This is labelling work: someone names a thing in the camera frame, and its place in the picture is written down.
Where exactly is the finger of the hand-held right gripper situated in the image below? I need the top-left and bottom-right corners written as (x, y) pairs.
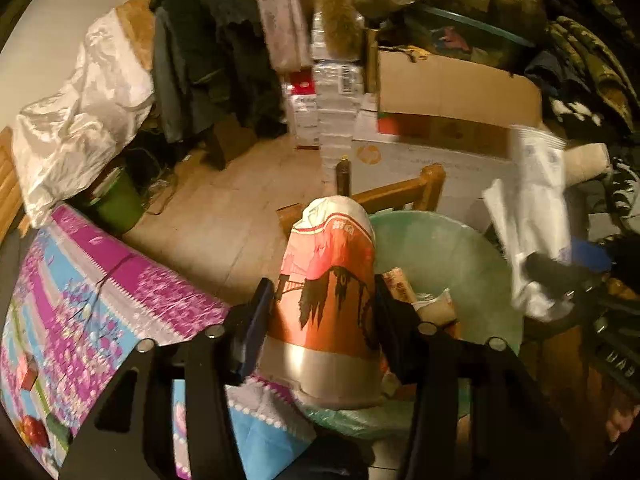
top-left (569, 239), bottom-right (614, 272)
top-left (525, 252), bottom-right (591, 292)

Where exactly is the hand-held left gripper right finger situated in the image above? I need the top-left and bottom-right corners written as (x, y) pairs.
top-left (372, 275), bottom-right (576, 480)

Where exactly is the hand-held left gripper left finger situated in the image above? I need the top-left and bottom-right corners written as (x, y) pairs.
top-left (59, 277), bottom-right (276, 480)

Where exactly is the white plastic packet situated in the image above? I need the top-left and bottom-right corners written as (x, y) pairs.
top-left (482, 125), bottom-right (573, 322)

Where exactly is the orange white snack bag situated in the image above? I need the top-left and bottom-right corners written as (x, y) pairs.
top-left (260, 195), bottom-right (388, 408)

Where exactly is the green trash bin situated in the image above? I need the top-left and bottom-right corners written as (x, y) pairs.
top-left (300, 210), bottom-right (526, 441)

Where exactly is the person's right hand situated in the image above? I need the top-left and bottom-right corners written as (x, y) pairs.
top-left (606, 404), bottom-right (640, 443)

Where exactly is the plain brown paper cup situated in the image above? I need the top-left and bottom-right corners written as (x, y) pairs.
top-left (564, 142), bottom-right (614, 187)

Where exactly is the striped floral bed sheet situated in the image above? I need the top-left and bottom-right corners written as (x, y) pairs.
top-left (0, 204), bottom-right (321, 480)

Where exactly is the large white cardboard box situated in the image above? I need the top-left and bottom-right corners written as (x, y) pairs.
top-left (349, 137), bottom-right (521, 233)

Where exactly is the brown glass bottle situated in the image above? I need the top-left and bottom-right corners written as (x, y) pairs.
top-left (336, 155), bottom-right (354, 197)

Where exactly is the green bucket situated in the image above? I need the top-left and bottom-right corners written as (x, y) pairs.
top-left (82, 165), bottom-right (147, 235)

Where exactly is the large brown cardboard box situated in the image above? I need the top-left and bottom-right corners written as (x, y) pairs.
top-left (376, 52), bottom-right (544, 147)

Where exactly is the camouflage clothing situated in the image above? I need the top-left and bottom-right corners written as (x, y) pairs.
top-left (530, 0), bottom-right (640, 221)

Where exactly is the red and white carton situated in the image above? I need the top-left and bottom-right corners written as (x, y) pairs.
top-left (281, 70), bottom-right (321, 150)

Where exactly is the white satin cloth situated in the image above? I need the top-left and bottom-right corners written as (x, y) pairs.
top-left (12, 10), bottom-right (157, 227)

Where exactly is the dark jacket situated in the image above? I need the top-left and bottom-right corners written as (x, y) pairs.
top-left (149, 0), bottom-right (290, 145)

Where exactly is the wooden headboard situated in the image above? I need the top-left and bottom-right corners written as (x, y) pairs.
top-left (0, 127), bottom-right (32, 241)

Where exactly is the brown fur trim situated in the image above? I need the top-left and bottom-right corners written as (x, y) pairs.
top-left (319, 0), bottom-right (370, 62)

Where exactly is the patterned curtain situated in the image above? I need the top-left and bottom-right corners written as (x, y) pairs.
top-left (112, 0), bottom-right (323, 72)

